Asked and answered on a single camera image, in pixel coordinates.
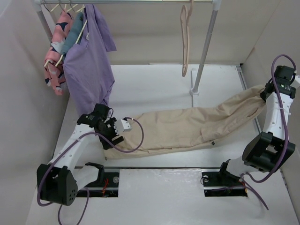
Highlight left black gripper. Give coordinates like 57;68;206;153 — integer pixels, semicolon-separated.
98;118;123;148

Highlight beige trousers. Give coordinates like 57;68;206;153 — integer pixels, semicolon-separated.
104;85;266;159

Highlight beige plastic hanger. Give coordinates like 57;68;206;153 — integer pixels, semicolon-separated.
180;0;194;77

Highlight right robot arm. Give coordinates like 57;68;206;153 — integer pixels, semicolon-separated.
217;66;299;185

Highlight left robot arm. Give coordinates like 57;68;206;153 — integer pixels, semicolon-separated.
37;104;124;207

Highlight purple t-shirt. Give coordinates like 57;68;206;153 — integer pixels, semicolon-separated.
63;4;117;115

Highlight pink patterned garment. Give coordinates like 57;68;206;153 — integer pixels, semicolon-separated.
44;11;73;96

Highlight teal garment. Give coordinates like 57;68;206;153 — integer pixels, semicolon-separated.
61;12;84;55

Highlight metal clothes rack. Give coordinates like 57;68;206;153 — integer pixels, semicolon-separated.
31;0;222;107

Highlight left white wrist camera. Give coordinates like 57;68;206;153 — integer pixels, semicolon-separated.
114;119;132;135

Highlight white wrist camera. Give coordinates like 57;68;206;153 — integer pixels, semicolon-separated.
114;119;132;135
292;75;300;89

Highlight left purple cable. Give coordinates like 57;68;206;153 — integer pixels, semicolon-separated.
37;116;144;225

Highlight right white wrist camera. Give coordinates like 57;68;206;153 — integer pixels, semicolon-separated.
292;75;300;89

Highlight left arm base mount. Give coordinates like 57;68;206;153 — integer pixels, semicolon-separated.
86;168;120;198

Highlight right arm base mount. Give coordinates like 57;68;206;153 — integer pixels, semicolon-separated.
200;171;248;197

